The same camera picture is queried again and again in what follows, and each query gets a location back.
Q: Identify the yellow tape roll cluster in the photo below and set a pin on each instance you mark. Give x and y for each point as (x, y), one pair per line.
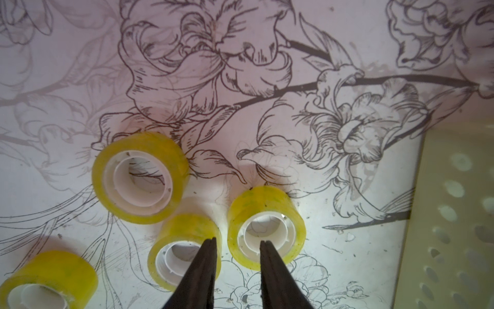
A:
(141, 178)
(177, 244)
(262, 214)

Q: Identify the yellow tape roll far left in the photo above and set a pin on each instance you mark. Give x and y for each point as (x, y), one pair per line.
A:
(52, 279)

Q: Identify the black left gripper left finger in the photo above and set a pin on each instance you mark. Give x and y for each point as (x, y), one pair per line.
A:
(196, 289)

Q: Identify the pale green perforated storage basket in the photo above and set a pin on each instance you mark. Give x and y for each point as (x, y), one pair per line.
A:
(447, 260)

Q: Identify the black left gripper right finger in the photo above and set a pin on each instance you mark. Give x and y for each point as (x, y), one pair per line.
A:
(278, 288)

